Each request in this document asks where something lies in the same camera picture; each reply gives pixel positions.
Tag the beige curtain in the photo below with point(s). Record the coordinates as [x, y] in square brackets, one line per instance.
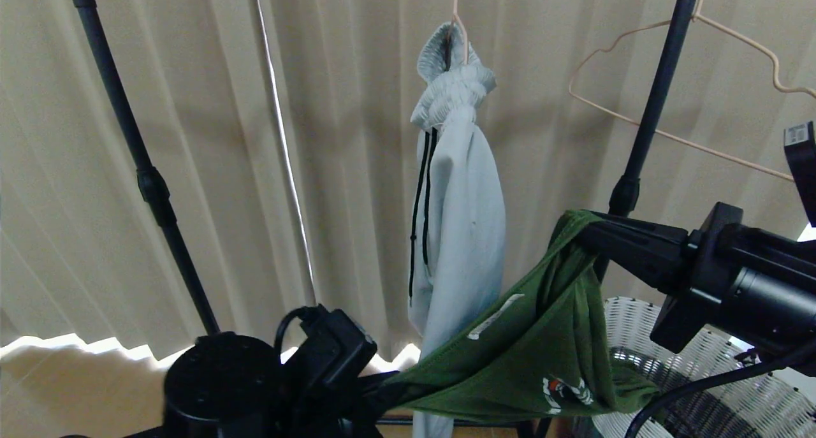
[319, 138]

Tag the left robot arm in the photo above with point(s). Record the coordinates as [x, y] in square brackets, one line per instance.
[217, 380]

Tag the white laundry basket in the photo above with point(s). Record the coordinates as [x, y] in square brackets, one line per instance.
[637, 323]

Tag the pale grey shorts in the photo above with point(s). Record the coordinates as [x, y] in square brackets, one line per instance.
[465, 234]

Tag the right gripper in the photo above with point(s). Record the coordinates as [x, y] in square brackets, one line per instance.
[752, 285]

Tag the pink clothes hanger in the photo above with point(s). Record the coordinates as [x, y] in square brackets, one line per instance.
[455, 4]
[701, 146]

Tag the black clothes rack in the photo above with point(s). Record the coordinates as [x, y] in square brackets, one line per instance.
[150, 183]

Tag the green garment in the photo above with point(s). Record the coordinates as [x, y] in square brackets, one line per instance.
[542, 361]

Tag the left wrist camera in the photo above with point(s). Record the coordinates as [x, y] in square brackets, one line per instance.
[331, 355]

